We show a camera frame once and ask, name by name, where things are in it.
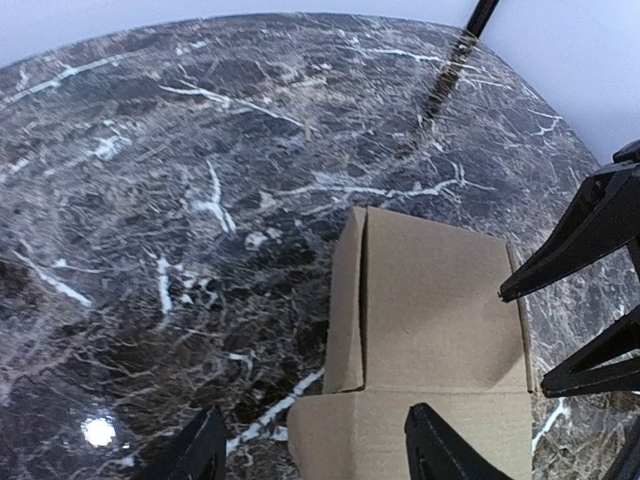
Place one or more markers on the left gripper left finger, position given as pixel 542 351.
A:
pixel 197 452

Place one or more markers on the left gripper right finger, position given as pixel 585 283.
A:
pixel 435 451

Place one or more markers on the brown cardboard box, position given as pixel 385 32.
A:
pixel 415 317

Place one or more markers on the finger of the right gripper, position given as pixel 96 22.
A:
pixel 602 218
pixel 590 370

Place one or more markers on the right black frame post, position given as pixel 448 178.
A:
pixel 480 17

